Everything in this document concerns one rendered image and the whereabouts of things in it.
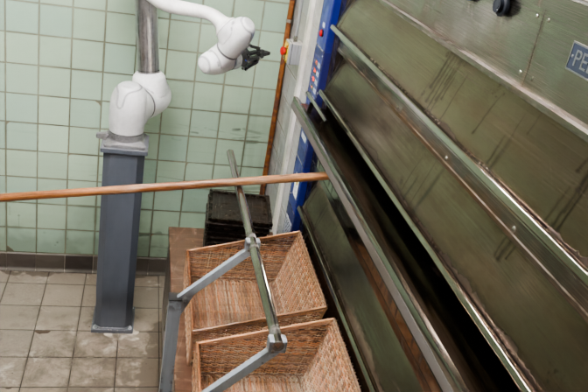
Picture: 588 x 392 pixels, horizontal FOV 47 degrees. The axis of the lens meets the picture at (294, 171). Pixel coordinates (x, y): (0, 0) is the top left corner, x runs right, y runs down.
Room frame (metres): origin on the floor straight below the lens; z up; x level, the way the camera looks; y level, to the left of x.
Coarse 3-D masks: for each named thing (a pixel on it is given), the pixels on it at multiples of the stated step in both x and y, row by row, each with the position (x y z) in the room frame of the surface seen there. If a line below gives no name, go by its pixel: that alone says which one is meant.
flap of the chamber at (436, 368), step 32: (320, 160) 2.05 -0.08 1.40; (352, 160) 2.10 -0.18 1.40; (384, 192) 1.90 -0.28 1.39; (384, 224) 1.66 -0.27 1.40; (416, 256) 1.52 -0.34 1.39; (416, 288) 1.35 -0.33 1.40; (448, 288) 1.40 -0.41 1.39; (448, 320) 1.25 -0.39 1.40; (448, 352) 1.13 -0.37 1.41; (480, 352) 1.17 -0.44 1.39; (448, 384) 1.02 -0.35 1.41; (480, 384) 1.05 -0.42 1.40; (512, 384) 1.08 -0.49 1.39
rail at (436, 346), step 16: (304, 112) 2.40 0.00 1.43; (320, 144) 2.10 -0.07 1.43; (336, 176) 1.88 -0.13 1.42; (352, 192) 1.76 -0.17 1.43; (368, 224) 1.58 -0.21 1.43; (384, 256) 1.43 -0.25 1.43; (400, 272) 1.37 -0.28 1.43; (400, 288) 1.31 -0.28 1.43; (416, 304) 1.24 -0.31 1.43; (416, 320) 1.20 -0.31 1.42; (432, 336) 1.13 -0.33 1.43; (432, 352) 1.11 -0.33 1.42; (448, 368) 1.04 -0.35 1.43; (464, 384) 1.01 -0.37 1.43
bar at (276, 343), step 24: (240, 192) 2.16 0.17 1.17; (192, 288) 1.80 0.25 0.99; (264, 288) 1.59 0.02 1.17; (168, 312) 1.78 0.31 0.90; (264, 312) 1.50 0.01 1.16; (168, 336) 1.78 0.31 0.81; (168, 360) 1.78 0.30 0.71; (264, 360) 1.37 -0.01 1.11; (168, 384) 1.78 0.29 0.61; (216, 384) 1.35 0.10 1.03
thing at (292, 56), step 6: (288, 42) 3.17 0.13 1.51; (294, 42) 3.18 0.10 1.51; (300, 42) 3.20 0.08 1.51; (288, 48) 3.14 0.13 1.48; (294, 48) 3.14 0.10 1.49; (300, 48) 3.15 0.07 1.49; (288, 54) 3.14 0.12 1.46; (294, 54) 3.15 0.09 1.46; (300, 54) 3.15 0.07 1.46; (288, 60) 3.14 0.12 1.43; (294, 60) 3.15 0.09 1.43
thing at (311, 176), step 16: (272, 176) 2.24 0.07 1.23; (288, 176) 2.24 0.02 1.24; (304, 176) 2.25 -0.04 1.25; (320, 176) 2.25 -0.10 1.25; (16, 192) 2.11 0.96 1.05; (32, 192) 2.11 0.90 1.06; (48, 192) 2.12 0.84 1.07; (64, 192) 2.12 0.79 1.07; (80, 192) 2.13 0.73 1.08; (96, 192) 2.14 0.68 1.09; (112, 192) 2.15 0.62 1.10; (128, 192) 2.16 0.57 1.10
